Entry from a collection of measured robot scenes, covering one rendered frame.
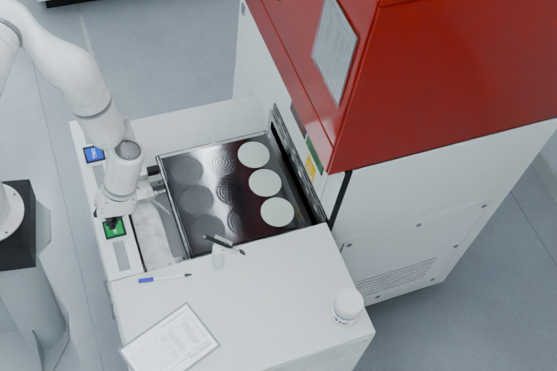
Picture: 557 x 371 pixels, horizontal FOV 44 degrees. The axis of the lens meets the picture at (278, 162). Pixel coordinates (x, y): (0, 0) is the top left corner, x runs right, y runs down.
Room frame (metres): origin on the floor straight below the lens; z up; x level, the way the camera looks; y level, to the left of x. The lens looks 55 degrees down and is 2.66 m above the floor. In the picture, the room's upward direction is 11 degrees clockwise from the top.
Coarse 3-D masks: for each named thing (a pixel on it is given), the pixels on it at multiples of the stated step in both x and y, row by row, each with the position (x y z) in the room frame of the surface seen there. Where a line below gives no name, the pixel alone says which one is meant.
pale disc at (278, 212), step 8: (272, 200) 1.07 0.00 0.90; (280, 200) 1.08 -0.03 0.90; (264, 208) 1.04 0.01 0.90; (272, 208) 1.05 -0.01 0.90; (280, 208) 1.05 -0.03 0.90; (288, 208) 1.06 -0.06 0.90; (264, 216) 1.02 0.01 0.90; (272, 216) 1.02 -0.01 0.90; (280, 216) 1.03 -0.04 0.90; (288, 216) 1.03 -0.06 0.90; (272, 224) 0.99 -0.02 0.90; (280, 224) 1.00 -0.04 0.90
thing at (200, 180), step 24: (240, 144) 1.26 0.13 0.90; (264, 144) 1.27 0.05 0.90; (168, 168) 1.12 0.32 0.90; (192, 168) 1.13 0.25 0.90; (216, 168) 1.15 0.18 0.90; (240, 168) 1.17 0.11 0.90; (264, 168) 1.18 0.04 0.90; (192, 192) 1.05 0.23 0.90; (216, 192) 1.07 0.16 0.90; (240, 192) 1.08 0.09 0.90; (288, 192) 1.11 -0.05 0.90; (192, 216) 0.97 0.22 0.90; (216, 216) 0.98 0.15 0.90; (240, 216) 1.00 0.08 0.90; (192, 240) 0.89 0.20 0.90; (240, 240) 0.92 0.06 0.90
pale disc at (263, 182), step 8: (256, 176) 1.15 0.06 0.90; (264, 176) 1.15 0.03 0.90; (272, 176) 1.16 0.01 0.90; (256, 184) 1.12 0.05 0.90; (264, 184) 1.13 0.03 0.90; (272, 184) 1.13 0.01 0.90; (280, 184) 1.14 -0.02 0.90; (256, 192) 1.09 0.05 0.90; (264, 192) 1.10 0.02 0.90; (272, 192) 1.10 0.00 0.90
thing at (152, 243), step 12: (144, 180) 1.07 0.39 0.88; (144, 204) 0.99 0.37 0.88; (132, 216) 0.94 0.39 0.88; (144, 216) 0.95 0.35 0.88; (156, 216) 0.96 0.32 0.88; (144, 228) 0.91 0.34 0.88; (156, 228) 0.92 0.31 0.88; (144, 240) 0.87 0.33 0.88; (156, 240) 0.88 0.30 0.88; (144, 252) 0.84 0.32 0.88; (156, 252) 0.85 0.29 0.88; (168, 252) 0.85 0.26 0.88; (144, 264) 0.80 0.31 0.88
